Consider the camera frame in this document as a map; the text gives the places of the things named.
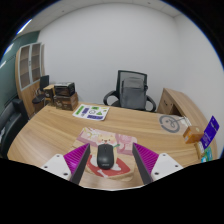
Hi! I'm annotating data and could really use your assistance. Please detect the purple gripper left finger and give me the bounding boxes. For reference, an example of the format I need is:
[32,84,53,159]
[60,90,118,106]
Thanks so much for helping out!
[42,142,92,186]

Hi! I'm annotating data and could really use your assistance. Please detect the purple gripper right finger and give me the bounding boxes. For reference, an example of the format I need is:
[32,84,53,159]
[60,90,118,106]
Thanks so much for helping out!
[131,142,184,185]

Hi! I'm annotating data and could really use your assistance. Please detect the black computer mouse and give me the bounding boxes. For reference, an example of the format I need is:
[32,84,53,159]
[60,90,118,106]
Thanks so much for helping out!
[97,144,114,170]

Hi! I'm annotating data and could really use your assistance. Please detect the cartoon printed mouse pad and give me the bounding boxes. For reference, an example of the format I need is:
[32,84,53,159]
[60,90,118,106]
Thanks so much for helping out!
[73,127,137,181]

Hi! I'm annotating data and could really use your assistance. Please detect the round grey coaster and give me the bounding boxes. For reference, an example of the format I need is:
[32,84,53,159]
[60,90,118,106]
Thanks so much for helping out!
[159,115,180,133]

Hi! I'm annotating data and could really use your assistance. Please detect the white sticker sheet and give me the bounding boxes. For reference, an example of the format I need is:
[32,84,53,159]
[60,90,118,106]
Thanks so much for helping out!
[73,104,109,121]

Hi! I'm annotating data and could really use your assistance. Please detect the brown cardboard box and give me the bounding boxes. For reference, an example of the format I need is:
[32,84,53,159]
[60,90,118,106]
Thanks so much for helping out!
[183,126,204,144]

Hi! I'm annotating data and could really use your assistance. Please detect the small beige box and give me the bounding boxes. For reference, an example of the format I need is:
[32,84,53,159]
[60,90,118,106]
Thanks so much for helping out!
[196,142,204,159]

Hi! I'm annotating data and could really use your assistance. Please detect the dark brown stacked boxes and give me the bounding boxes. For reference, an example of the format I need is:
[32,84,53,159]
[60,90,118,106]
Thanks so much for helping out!
[54,82,78,111]

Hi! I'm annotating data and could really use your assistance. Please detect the green booklet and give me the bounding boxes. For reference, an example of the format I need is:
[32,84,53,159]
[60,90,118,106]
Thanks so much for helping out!
[201,147,213,163]

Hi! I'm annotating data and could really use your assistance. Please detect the grey backpack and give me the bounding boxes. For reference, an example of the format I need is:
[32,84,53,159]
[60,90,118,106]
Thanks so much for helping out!
[120,77,148,110]

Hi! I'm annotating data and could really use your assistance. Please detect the black mesh office chair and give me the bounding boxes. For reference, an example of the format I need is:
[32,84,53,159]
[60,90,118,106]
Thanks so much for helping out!
[103,70,156,112]

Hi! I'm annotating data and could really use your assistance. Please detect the purple standing card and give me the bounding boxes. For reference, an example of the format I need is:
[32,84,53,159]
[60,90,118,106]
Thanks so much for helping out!
[201,116,220,148]

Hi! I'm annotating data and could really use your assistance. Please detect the black chair at left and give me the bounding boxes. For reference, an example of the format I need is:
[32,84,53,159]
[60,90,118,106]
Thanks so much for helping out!
[0,99,29,159]

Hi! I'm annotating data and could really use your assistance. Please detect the small black side chair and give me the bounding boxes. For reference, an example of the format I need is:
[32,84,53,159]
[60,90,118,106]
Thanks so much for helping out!
[32,75,49,104]

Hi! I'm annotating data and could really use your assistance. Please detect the wooden glass-door cabinet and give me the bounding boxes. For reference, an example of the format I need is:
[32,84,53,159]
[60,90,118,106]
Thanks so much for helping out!
[15,43,44,117]

